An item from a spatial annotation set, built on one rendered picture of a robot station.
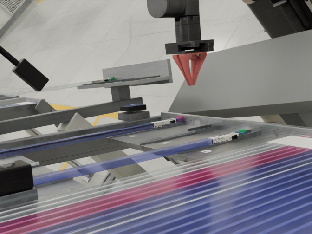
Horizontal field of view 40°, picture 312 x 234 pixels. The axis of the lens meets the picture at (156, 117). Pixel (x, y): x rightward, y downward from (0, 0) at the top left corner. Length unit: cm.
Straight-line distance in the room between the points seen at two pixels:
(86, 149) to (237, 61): 53
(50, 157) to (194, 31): 41
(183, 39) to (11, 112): 90
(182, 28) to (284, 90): 28
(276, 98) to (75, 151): 48
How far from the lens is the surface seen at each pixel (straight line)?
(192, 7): 97
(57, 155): 92
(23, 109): 169
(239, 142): 74
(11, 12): 869
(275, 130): 78
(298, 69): 108
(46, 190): 56
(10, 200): 50
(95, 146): 95
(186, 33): 96
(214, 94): 119
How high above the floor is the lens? 125
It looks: 30 degrees down
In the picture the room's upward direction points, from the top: 46 degrees counter-clockwise
